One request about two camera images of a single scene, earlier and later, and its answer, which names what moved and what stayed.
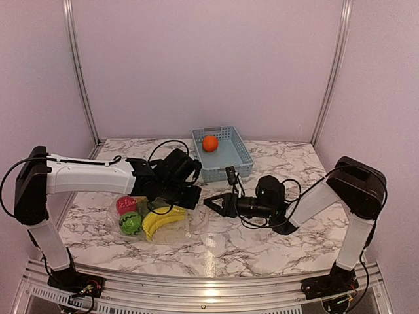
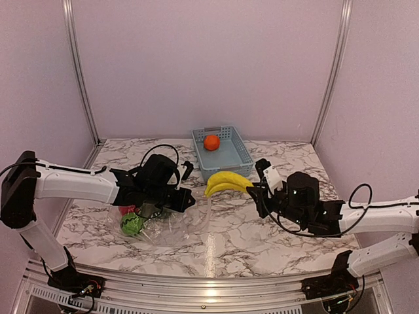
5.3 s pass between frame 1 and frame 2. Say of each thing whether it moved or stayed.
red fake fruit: stayed
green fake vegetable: stayed
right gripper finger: moved
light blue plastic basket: stayed
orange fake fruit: stayed
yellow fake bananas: moved
